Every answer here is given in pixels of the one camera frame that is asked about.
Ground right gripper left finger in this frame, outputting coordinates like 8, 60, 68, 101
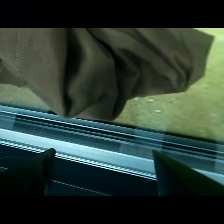
0, 147, 57, 197

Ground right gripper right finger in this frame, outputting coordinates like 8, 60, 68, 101
152, 149, 224, 197

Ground brown pants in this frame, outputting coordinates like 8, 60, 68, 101
0, 28, 215, 122

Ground silver frame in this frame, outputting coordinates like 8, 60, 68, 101
0, 128, 224, 186

